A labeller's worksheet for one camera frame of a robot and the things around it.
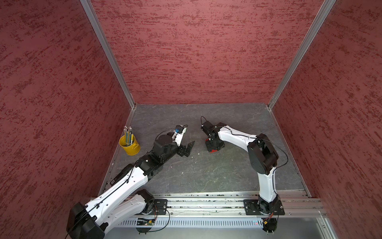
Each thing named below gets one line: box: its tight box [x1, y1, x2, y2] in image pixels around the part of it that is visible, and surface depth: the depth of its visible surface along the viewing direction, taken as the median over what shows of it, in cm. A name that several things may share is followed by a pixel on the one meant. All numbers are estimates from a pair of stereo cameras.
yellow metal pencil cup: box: [118, 133, 141, 156], surface depth 90 cm
